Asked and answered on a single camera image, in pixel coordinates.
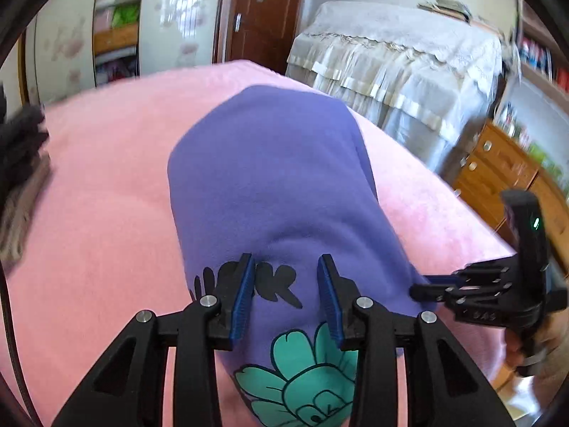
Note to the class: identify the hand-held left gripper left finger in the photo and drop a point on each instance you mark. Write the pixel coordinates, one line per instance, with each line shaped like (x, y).
(238, 302)

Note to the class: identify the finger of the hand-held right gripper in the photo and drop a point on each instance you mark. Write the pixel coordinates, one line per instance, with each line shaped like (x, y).
(424, 292)
(444, 280)

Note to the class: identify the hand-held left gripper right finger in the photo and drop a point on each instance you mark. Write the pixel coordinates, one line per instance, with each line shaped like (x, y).
(331, 302)

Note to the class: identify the purple hooded sweatshirt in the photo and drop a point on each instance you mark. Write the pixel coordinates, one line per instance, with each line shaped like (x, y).
(275, 178)

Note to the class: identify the person's right hand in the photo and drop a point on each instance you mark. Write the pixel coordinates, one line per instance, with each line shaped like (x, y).
(512, 347)

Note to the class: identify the wooden drawer cabinet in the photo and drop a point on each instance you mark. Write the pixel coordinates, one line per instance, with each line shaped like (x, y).
(493, 173)

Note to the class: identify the pink fleece blanket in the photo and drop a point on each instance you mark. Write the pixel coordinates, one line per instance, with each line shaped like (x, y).
(106, 195)

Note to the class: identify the wooden bookshelf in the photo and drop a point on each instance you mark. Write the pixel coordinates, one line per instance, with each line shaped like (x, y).
(542, 75)

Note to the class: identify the white cloth-covered furniture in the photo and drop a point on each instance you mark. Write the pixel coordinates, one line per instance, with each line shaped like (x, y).
(391, 66)

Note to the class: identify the grey knit garment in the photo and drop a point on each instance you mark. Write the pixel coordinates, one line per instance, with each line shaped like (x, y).
(15, 222)

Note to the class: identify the stack of books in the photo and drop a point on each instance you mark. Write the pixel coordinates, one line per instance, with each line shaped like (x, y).
(446, 6)

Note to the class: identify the black knit garment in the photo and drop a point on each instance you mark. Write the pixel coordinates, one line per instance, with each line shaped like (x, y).
(20, 129)

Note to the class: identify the brown wooden door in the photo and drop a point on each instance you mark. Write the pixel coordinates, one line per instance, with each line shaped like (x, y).
(262, 13)

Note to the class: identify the green bag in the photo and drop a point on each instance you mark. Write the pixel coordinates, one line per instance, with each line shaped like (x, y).
(125, 14)

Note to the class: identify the pink storage box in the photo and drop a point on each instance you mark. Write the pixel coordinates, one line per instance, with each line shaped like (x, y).
(104, 20)

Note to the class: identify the white floral sliding wardrobe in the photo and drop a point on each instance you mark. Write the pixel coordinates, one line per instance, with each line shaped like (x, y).
(66, 40)

